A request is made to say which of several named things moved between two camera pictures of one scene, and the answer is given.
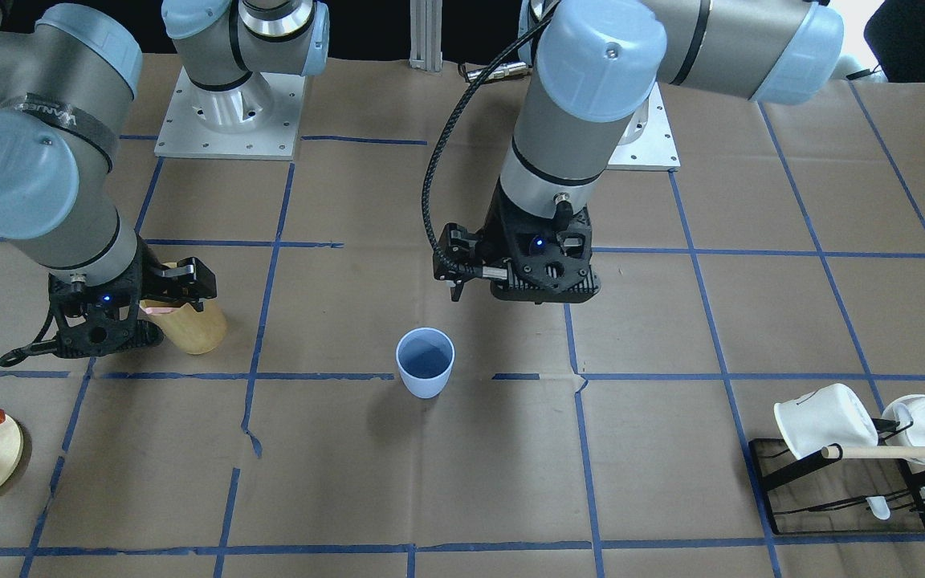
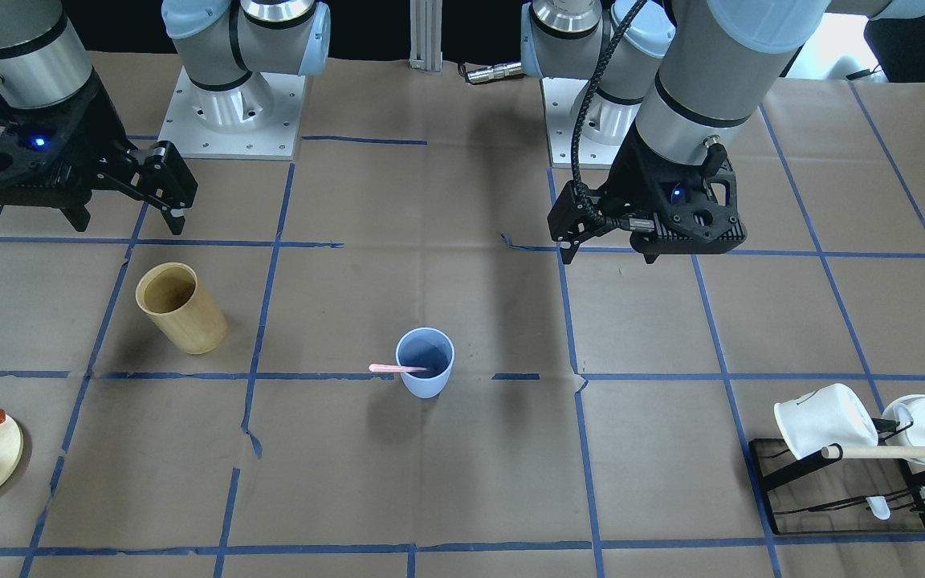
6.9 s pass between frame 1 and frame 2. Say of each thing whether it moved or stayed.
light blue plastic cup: stayed
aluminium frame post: stayed
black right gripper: moved
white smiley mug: stayed
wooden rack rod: stayed
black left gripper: moved
